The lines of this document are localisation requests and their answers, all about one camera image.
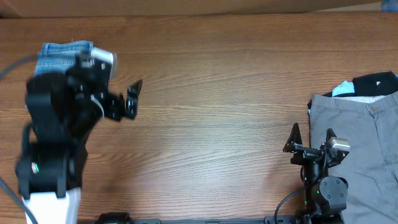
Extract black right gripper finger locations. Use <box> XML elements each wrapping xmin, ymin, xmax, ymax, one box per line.
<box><xmin>326</xmin><ymin>128</ymin><xmax>336</xmax><ymax>146</ymax></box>
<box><xmin>283</xmin><ymin>123</ymin><xmax>303</xmax><ymax>153</ymax></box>

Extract light blue denim jeans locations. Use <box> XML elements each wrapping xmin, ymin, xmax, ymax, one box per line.
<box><xmin>25</xmin><ymin>40</ymin><xmax>95</xmax><ymax>110</ymax></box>

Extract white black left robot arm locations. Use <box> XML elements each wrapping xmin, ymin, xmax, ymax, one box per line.
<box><xmin>16</xmin><ymin>48</ymin><xmax>142</xmax><ymax>223</ymax></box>

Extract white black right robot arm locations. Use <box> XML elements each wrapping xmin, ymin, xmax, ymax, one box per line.
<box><xmin>274</xmin><ymin>123</ymin><xmax>350</xmax><ymax>224</ymax></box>

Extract grey khaki trousers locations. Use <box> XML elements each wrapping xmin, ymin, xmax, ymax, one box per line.
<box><xmin>310</xmin><ymin>93</ymin><xmax>397</xmax><ymax>223</ymax></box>

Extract light blue garment in pile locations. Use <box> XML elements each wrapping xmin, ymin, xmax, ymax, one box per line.
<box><xmin>331</xmin><ymin>80</ymin><xmax>356</xmax><ymax>97</ymax></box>

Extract black garment in pile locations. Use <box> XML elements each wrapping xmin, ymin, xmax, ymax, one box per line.
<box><xmin>323</xmin><ymin>71</ymin><xmax>397</xmax><ymax>98</ymax></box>

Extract brown cardboard backboard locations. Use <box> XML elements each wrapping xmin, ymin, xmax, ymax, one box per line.
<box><xmin>1</xmin><ymin>0</ymin><xmax>377</xmax><ymax>18</ymax></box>

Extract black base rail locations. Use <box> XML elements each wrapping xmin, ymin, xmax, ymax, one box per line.
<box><xmin>77</xmin><ymin>212</ymin><xmax>300</xmax><ymax>224</ymax></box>

